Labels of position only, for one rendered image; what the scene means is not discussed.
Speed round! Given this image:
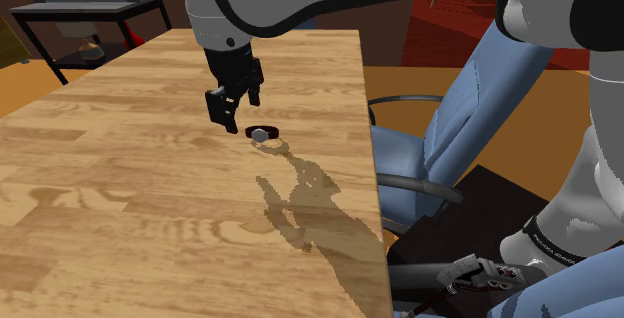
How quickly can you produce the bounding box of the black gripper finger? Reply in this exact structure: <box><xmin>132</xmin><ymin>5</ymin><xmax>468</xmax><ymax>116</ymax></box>
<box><xmin>205</xmin><ymin>86</ymin><xmax>241</xmax><ymax>135</ymax></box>
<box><xmin>246</xmin><ymin>81</ymin><xmax>265</xmax><ymax>108</ymax></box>

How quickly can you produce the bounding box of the black wristwatch with grey face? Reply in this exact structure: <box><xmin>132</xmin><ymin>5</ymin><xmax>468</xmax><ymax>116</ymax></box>
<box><xmin>244</xmin><ymin>124</ymin><xmax>281</xmax><ymax>144</ymax></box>

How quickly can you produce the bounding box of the wooden desk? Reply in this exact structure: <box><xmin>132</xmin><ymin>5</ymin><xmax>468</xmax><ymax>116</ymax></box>
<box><xmin>0</xmin><ymin>28</ymin><xmax>395</xmax><ymax>318</ymax></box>

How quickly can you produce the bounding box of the black side table with monitor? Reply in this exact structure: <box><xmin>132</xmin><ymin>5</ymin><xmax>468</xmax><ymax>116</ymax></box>
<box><xmin>8</xmin><ymin>0</ymin><xmax>173</xmax><ymax>86</ymax></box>

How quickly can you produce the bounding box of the red cabinet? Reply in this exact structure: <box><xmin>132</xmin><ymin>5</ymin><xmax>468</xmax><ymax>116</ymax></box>
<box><xmin>399</xmin><ymin>0</ymin><xmax>592</xmax><ymax>72</ymax></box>

